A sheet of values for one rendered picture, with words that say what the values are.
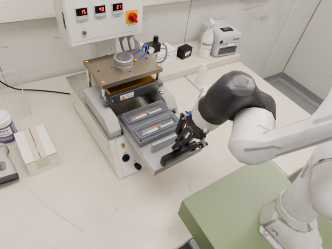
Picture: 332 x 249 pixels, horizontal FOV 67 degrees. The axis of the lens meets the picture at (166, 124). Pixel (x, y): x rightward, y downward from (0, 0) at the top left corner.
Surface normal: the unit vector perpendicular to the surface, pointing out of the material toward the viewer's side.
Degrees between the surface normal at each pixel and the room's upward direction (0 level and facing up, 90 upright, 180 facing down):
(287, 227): 67
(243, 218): 3
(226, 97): 85
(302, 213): 94
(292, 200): 92
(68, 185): 0
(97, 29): 90
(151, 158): 0
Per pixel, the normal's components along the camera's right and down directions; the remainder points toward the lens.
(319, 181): -0.81, -0.55
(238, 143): -0.81, 0.15
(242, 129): -0.52, -0.58
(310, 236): 0.30, -0.07
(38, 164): 0.57, 0.62
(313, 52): -0.84, 0.31
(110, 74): 0.11, -0.69
